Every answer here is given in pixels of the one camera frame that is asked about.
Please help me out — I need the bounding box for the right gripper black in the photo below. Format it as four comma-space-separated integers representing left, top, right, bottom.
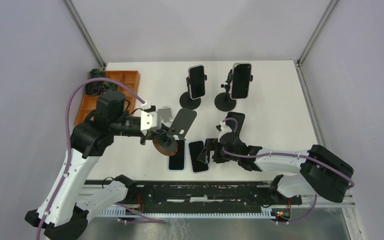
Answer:
197, 138, 239, 164

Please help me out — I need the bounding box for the lilac cased phone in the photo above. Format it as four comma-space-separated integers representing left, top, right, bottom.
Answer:
188, 141, 209, 174

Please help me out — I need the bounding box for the brown round base stand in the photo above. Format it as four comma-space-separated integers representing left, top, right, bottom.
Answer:
152, 108, 198, 158

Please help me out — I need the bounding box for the silver white phone stand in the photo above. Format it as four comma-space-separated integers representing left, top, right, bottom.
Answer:
157, 106, 175, 127

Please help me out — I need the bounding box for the light blue cased phone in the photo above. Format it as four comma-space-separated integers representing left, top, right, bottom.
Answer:
168, 140, 186, 171

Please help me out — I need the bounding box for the black phone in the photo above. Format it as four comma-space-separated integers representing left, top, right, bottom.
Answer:
225, 111, 246, 136

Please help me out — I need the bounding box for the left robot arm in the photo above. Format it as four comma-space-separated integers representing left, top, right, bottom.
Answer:
25, 91, 161, 240

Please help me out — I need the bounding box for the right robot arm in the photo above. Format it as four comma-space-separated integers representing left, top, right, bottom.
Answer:
197, 132, 355, 204

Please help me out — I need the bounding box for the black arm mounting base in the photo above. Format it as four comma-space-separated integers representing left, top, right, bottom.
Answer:
116, 180, 303, 214

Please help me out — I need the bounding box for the black rear left stand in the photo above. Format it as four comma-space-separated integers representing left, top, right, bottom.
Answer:
179, 74, 208, 110

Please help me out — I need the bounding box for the black stand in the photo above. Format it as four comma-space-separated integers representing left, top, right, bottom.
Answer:
179, 74, 208, 110
214, 69, 253, 112

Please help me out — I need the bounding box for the black rear right stand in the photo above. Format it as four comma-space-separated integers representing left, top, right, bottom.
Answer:
214, 69, 253, 112

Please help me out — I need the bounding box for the white cased rear left phone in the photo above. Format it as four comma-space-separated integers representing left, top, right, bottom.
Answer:
188, 65, 206, 100

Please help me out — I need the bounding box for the white cased phone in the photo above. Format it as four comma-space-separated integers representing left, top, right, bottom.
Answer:
230, 63, 252, 100
188, 65, 206, 100

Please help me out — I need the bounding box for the white cased rear right phone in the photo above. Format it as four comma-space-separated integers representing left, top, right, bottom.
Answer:
230, 63, 252, 100

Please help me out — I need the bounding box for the orange compartment tray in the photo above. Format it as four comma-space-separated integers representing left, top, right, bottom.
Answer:
74, 70, 140, 126

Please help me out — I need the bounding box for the green bundle at corner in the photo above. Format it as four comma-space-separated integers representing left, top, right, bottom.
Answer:
89, 68, 106, 79

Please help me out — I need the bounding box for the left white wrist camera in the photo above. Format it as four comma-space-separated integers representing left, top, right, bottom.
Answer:
140, 111, 162, 131

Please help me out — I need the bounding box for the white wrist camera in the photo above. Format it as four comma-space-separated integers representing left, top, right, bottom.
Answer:
140, 111, 162, 131
215, 121, 233, 136

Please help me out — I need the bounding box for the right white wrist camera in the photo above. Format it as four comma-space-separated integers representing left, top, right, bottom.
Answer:
215, 121, 233, 136

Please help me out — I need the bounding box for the green patterned cable bundle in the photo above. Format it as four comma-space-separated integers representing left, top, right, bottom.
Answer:
101, 81, 119, 92

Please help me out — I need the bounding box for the white slotted cable duct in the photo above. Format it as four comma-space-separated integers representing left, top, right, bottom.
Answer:
98, 206, 288, 220

